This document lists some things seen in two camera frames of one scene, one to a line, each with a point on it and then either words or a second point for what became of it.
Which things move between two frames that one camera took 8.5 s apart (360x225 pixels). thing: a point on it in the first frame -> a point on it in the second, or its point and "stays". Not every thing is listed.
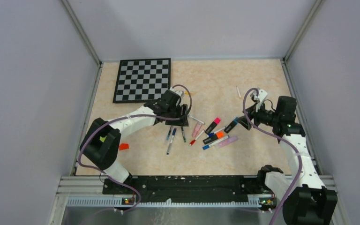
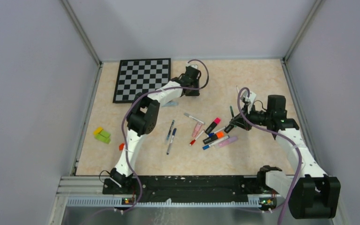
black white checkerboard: (142, 80) stays
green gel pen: (183, 133) -> (231, 111)
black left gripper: (183, 120) -> (195, 93)
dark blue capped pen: (169, 146) stays
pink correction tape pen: (197, 129) stays
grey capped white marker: (198, 120) stays
